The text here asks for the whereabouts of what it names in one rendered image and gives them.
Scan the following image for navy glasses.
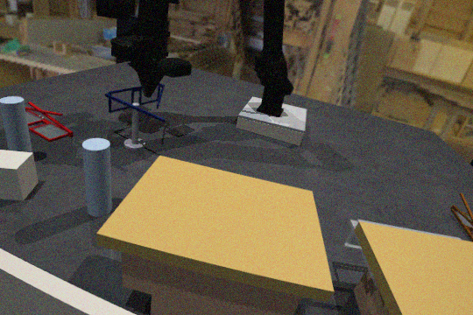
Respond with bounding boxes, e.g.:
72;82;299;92
104;84;166;123

